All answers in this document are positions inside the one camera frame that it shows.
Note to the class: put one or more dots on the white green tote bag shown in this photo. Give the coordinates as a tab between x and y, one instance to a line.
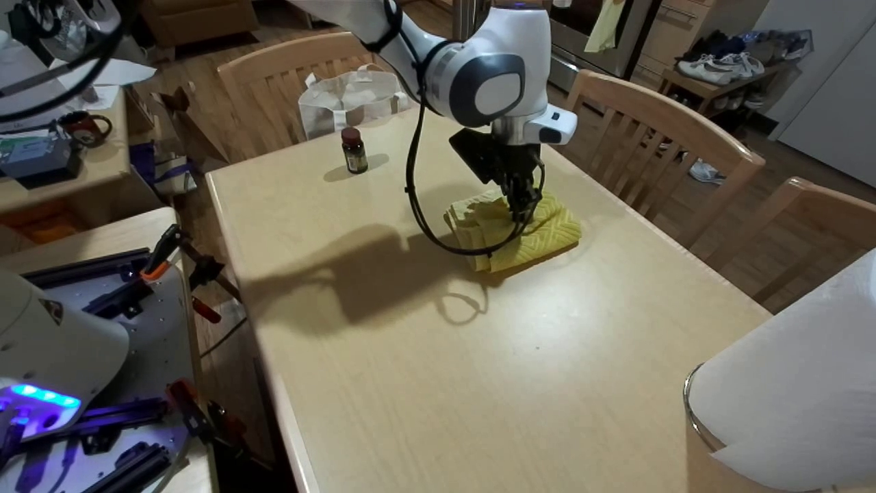
333	106

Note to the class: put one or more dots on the light wooden chair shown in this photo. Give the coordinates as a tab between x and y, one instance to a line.
823	206
646	106
264	84

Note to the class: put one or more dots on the yellow textured towel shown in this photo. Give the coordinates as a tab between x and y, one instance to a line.
549	240

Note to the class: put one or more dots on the brown wooden cabinet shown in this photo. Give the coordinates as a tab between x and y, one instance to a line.
194	18

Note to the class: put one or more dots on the wooden drawer cabinet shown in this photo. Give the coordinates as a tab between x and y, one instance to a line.
673	36

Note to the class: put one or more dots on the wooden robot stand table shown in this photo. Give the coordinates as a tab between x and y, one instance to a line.
100	236

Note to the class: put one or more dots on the hanging yellow cloth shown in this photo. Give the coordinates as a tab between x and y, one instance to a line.
604	28

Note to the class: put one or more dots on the white door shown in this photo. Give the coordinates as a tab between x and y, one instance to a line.
835	84

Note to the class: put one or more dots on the stainless steel appliance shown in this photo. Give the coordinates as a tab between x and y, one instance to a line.
591	55

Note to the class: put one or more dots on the dark blue shoes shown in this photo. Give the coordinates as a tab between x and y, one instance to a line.
775	46

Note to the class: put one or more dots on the black orange bar clamp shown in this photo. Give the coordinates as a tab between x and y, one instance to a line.
174	255
194	414

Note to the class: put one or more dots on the small brown glass bottle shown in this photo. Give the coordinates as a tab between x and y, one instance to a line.
355	154

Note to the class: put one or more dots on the white grey sneakers pair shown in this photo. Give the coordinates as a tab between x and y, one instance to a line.
721	71

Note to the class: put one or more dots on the black electronic box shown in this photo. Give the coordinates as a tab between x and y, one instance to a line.
37	160

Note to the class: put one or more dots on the grey sneaker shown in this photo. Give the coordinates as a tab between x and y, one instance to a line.
77	18

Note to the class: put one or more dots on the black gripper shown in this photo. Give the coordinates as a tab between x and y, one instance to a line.
496	160

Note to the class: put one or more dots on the wooden shoe rack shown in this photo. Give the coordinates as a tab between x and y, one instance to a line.
694	91

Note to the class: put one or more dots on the wooden side desk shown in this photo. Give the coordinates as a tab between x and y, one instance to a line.
92	166

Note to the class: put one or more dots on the white paper sheet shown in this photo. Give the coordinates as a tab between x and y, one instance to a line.
112	72

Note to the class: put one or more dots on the white sneaker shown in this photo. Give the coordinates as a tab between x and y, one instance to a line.
704	175

